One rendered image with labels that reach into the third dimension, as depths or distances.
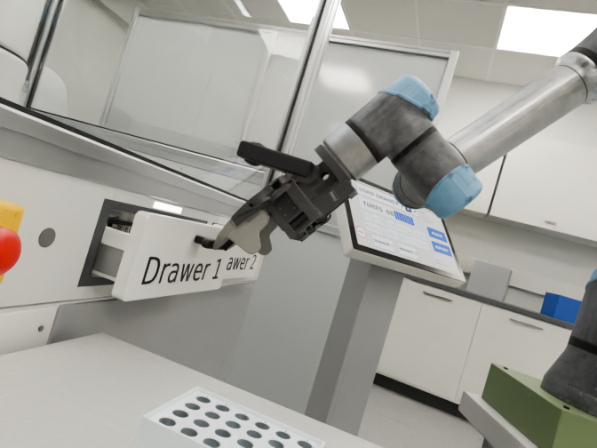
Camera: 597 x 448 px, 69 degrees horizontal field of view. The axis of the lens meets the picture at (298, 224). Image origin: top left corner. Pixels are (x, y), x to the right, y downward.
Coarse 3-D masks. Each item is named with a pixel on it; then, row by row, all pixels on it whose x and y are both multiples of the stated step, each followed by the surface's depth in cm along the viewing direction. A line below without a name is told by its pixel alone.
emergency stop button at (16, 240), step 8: (0, 232) 33; (8, 232) 34; (0, 240) 33; (8, 240) 34; (16, 240) 34; (0, 248) 33; (8, 248) 34; (16, 248) 35; (0, 256) 33; (8, 256) 34; (16, 256) 35; (0, 264) 34; (8, 264) 34; (0, 272) 34
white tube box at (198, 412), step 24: (168, 408) 34; (192, 408) 37; (216, 408) 38; (240, 408) 38; (144, 432) 31; (168, 432) 31; (192, 432) 32; (216, 432) 34; (240, 432) 34; (264, 432) 35; (288, 432) 36
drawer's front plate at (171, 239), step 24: (144, 216) 52; (168, 216) 59; (144, 240) 53; (168, 240) 58; (192, 240) 64; (120, 264) 52; (144, 264) 54; (192, 264) 66; (216, 264) 75; (120, 288) 52; (144, 288) 56; (168, 288) 61; (192, 288) 69; (216, 288) 78
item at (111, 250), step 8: (104, 232) 55; (112, 232) 55; (120, 232) 55; (104, 240) 55; (112, 240) 55; (120, 240) 55; (104, 248) 55; (112, 248) 55; (120, 248) 55; (104, 256) 55; (112, 256) 54; (120, 256) 54; (96, 264) 55; (104, 264) 55; (112, 264) 54; (96, 272) 55; (104, 272) 55; (112, 272) 54; (112, 280) 54
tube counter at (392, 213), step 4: (388, 208) 148; (388, 212) 146; (392, 212) 147; (396, 212) 149; (400, 212) 151; (388, 216) 145; (392, 216) 146; (396, 216) 148; (400, 216) 149; (404, 216) 151; (408, 216) 152; (400, 220) 148; (404, 220) 149; (408, 220) 151; (412, 220) 153; (416, 220) 154; (420, 220) 156; (412, 224) 151; (416, 224) 153; (420, 224) 154; (420, 228) 153
